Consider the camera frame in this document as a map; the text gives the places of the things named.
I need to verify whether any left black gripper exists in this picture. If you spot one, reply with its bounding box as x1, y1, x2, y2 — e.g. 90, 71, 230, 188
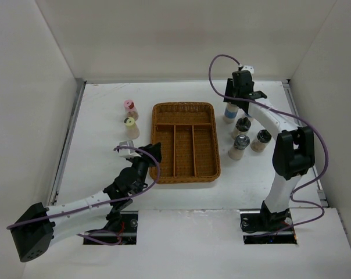
129, 142, 160, 195

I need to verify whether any blue label silver-cap jar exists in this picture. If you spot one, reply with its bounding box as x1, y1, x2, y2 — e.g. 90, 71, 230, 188
223, 102, 239, 124

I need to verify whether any yellow cap spice bottle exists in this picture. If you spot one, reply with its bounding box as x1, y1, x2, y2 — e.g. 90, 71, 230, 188
124, 117, 140, 140

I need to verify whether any black grinder spice bottle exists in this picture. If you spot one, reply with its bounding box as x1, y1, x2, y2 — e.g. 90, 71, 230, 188
231, 117, 252, 139

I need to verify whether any silver grinder spice bottle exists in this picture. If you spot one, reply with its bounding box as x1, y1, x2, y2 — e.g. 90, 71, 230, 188
228, 134, 250, 160

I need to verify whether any dark lid spice jar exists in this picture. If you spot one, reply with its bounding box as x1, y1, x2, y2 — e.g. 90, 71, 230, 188
250, 129, 272, 153

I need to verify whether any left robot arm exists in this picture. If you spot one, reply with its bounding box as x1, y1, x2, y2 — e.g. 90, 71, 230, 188
7, 142, 162, 263

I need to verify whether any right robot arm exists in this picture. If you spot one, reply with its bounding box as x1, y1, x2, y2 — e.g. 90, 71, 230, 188
224, 70, 315, 230

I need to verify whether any brown wicker divided tray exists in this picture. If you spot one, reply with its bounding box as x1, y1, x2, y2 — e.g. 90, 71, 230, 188
151, 102, 221, 184

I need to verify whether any pink cap spice bottle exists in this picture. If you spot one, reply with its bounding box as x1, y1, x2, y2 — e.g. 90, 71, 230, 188
124, 99, 139, 121

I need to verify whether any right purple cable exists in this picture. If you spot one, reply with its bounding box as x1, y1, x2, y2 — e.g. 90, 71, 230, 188
207, 54, 329, 238

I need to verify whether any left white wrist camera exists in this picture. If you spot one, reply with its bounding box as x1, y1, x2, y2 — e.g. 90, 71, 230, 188
116, 141, 141, 159

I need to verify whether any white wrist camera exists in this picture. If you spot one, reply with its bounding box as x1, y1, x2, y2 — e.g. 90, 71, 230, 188
116, 141, 141, 159
239, 65, 255, 74

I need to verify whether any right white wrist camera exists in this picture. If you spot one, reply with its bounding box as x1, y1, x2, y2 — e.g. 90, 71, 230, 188
239, 65, 255, 74

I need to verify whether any right aluminium frame rail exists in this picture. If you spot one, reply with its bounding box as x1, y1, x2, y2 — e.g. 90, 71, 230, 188
278, 80, 329, 202

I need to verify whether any aluminium frame rail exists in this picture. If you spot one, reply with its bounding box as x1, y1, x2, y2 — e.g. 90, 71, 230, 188
278, 80, 329, 202
46, 78, 86, 205

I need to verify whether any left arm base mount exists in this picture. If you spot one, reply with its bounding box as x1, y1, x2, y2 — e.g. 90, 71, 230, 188
83, 211, 139, 246

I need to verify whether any left aluminium frame rail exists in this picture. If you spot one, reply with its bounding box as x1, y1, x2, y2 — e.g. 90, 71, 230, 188
46, 78, 86, 205

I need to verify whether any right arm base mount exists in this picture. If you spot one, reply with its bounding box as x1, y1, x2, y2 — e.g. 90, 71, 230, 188
240, 209, 297, 245

